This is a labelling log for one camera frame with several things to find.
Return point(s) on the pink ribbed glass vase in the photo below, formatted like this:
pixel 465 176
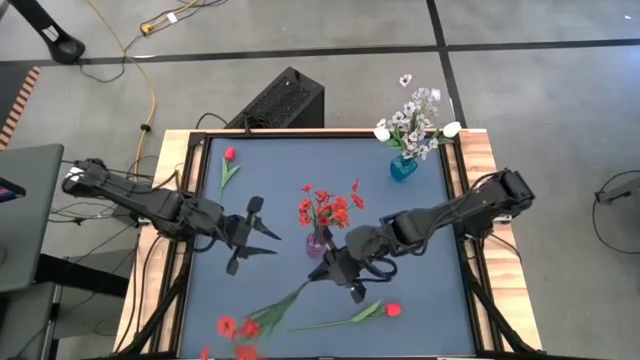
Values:
pixel 315 247

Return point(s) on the red artificial tulip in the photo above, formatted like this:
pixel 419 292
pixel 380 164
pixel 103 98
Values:
pixel 229 154
pixel 393 309

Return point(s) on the red artificial flower bunch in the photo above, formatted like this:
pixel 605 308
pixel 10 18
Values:
pixel 330 207
pixel 272 312

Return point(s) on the black mat orange striped edge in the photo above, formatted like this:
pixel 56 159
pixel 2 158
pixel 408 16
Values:
pixel 10 97

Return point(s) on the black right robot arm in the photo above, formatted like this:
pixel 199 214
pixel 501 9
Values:
pixel 450 215

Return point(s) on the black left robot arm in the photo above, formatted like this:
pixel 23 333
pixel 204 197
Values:
pixel 145 202

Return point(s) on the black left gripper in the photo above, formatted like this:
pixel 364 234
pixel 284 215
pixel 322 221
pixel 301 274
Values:
pixel 240 232

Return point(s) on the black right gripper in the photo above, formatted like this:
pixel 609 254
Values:
pixel 342 267

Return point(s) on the black office chair base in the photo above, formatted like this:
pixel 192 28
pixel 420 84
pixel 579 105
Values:
pixel 62 49

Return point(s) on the black computer tower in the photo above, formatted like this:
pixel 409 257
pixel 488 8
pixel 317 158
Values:
pixel 280 100

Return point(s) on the blue textured glass vase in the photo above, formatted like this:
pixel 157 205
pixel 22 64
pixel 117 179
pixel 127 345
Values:
pixel 402 169

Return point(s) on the grey desk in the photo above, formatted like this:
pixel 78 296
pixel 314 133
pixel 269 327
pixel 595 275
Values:
pixel 30 225

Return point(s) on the small white flower bunch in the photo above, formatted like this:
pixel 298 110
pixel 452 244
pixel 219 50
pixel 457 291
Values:
pixel 415 117

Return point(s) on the white artificial tulip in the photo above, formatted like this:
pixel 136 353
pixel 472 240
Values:
pixel 382 134
pixel 452 129

